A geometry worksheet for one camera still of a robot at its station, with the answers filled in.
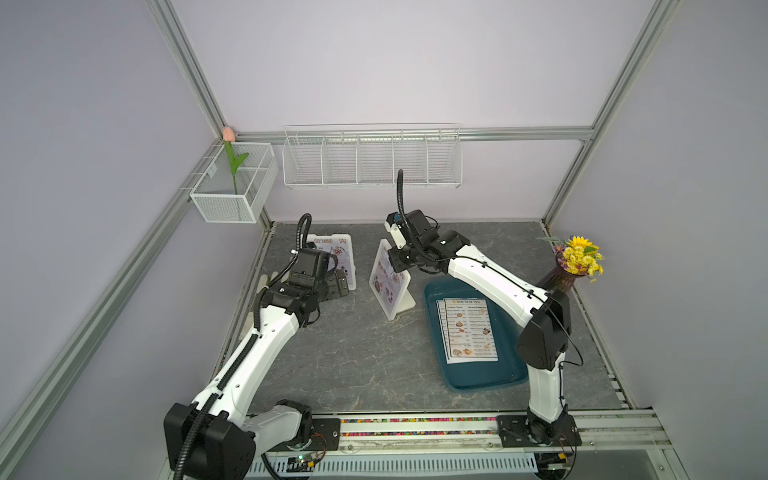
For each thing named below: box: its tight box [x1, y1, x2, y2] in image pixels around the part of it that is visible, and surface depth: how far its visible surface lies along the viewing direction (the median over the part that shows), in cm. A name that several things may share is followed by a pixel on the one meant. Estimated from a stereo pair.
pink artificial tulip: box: [222, 126, 249, 195], surface depth 92 cm
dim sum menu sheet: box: [436, 298, 499, 364], surface depth 91 cm
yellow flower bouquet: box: [536, 236, 605, 283], surface depth 80 cm
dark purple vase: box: [542, 254, 590, 292], surface depth 87 cm
